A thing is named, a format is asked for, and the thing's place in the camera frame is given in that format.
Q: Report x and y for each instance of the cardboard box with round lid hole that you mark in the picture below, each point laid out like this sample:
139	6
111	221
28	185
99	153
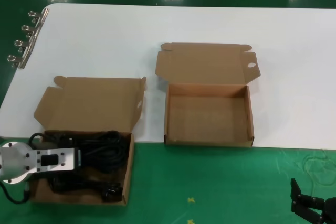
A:
92	103

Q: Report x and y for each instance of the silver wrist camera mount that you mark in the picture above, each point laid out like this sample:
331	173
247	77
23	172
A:
57	159

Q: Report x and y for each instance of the cardboard box with oval lid hole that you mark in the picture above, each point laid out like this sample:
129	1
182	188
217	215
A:
204	61

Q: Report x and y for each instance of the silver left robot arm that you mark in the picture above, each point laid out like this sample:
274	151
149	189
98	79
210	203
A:
13	162

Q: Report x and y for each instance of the green work tablecloth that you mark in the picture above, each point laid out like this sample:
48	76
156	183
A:
210	176

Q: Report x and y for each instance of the silver metal binder clip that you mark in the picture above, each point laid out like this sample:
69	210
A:
42	16
29	45
22	61
35	30

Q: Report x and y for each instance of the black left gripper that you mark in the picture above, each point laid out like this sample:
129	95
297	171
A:
56	143

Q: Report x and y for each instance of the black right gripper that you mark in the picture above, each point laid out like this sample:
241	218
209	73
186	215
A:
330	211

